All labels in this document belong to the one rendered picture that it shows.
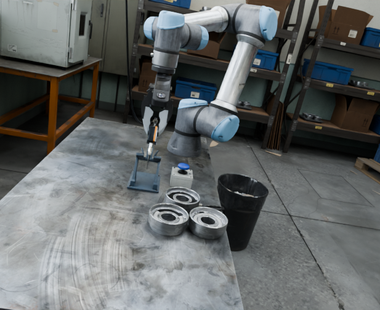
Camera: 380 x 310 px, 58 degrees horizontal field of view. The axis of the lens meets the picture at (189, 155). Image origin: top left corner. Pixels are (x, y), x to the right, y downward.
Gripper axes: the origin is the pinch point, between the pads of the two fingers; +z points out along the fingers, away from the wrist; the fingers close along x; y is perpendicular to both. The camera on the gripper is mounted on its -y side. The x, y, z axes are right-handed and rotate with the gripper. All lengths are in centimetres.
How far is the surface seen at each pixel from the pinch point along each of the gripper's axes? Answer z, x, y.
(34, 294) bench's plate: 18, 15, -53
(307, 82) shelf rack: 3, -170, 320
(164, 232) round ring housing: 16.2, -7.4, -29.3
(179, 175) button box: 13.3, -10.7, 0.2
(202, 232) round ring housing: 15.6, -17.2, -27.9
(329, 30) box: -60, -181, 328
